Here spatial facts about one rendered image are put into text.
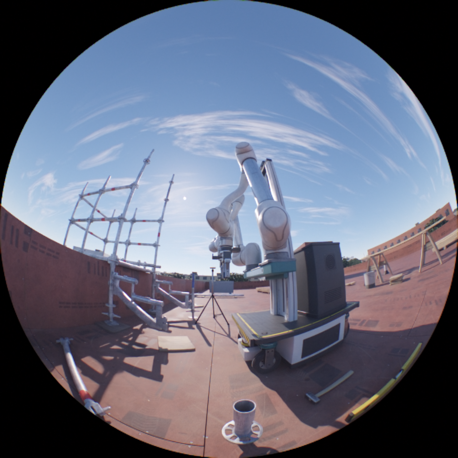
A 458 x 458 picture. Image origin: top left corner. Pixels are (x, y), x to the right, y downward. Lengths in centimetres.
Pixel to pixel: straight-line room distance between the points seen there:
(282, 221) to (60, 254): 156
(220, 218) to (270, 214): 26
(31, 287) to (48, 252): 32
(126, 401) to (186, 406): 27
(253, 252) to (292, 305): 58
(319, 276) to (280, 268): 34
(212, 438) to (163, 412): 22
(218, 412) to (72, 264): 142
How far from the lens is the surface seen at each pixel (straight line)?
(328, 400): 82
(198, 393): 86
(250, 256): 122
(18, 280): 133
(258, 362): 91
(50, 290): 141
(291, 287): 96
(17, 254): 130
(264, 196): 72
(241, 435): 59
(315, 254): 98
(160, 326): 137
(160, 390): 88
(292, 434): 70
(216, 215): 70
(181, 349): 128
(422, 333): 135
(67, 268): 145
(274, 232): 58
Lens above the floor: 62
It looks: 23 degrees up
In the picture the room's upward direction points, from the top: 1 degrees counter-clockwise
